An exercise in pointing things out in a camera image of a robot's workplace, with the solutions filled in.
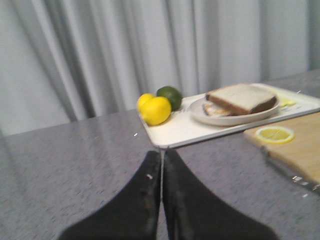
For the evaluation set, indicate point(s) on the green lime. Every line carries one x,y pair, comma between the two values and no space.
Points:
172,94

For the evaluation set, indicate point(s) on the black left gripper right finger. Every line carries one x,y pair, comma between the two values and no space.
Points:
193,212

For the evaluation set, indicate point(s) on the white bread slice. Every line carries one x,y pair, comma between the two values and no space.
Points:
242,99

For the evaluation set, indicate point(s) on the white rectangular tray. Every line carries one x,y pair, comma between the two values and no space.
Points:
181,128

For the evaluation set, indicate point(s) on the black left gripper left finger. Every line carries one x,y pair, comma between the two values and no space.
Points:
132,214

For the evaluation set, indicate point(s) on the yellow lemon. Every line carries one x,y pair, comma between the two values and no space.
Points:
154,110

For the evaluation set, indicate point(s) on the grey curtain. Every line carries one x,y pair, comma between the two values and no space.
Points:
68,60

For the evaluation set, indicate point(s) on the wooden cutting board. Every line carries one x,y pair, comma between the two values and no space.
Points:
300,155

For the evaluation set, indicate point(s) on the fried egg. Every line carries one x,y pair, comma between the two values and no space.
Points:
213,110

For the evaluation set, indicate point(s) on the lemon slice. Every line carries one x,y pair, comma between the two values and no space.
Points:
274,134

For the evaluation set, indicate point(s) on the white round plate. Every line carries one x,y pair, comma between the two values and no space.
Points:
198,112

